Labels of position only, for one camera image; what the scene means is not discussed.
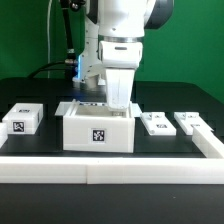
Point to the white cabinet body box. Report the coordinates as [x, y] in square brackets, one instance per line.
[92, 127]

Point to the white marker sheet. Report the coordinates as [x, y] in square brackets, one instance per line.
[64, 106]

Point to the white front fence bar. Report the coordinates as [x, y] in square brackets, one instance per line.
[65, 170]

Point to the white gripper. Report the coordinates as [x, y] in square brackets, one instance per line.
[120, 61]

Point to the white right fence bar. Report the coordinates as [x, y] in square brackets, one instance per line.
[208, 143]

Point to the white cabinet door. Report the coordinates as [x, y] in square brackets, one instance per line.
[188, 120]
[157, 124]

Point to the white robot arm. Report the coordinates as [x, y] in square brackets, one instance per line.
[114, 32]

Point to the white cabinet top box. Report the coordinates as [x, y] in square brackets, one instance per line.
[23, 118]

